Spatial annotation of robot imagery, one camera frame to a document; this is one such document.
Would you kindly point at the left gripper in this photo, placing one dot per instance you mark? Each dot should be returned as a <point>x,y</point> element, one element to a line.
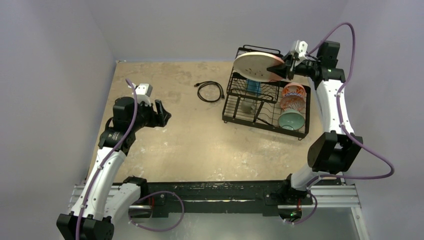
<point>155,120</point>

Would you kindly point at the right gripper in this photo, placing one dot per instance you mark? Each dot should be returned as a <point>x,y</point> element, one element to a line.
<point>291,68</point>

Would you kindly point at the red floral bowl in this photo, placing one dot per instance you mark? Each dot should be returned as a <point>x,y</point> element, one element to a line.
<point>294,89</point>

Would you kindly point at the pink and cream plate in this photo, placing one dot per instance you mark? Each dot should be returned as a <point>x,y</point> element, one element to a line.
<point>253,66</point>

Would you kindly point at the blue polka dot mug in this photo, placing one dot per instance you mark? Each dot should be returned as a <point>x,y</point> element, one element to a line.
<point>253,87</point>

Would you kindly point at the red geometric pattern bowl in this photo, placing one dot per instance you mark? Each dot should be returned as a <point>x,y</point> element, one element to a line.
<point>294,102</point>

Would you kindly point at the small grey mug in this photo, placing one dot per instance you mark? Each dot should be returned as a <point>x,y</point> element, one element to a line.
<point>248,106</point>

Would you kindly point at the mint green bowl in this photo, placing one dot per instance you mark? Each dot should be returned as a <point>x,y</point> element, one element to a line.
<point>291,119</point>

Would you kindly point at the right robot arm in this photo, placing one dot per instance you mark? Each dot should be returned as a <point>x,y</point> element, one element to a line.
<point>336,149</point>

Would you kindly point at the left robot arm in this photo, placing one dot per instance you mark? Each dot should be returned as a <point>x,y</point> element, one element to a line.
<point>95,213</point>

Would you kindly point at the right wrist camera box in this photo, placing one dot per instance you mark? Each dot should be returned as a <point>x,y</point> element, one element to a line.
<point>299,47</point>

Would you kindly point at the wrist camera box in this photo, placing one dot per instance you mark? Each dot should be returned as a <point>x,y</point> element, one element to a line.
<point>141,93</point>
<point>299,47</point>

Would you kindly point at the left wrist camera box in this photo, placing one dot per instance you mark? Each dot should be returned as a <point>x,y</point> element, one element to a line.
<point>141,93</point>

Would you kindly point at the black wire dish rack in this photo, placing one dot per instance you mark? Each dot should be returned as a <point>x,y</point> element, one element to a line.
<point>268,108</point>

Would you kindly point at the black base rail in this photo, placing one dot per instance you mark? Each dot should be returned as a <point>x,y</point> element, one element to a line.
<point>269,198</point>

